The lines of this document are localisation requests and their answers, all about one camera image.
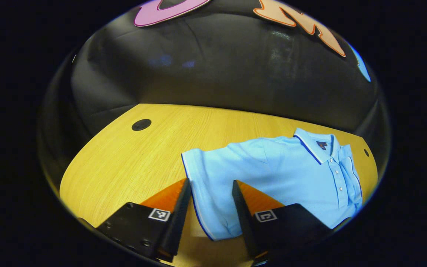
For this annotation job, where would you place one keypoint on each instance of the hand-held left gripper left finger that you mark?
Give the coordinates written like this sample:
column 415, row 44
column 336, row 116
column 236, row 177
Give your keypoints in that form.
column 178, row 226

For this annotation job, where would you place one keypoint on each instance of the light blue T-shirt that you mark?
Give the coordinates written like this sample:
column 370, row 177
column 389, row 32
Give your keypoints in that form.
column 280, row 170

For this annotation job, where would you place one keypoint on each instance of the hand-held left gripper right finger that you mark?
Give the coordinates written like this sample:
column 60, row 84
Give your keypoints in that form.
column 245, row 222

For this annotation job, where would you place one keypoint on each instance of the black backdrop cloth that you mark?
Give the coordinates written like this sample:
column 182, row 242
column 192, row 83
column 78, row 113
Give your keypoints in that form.
column 217, row 66

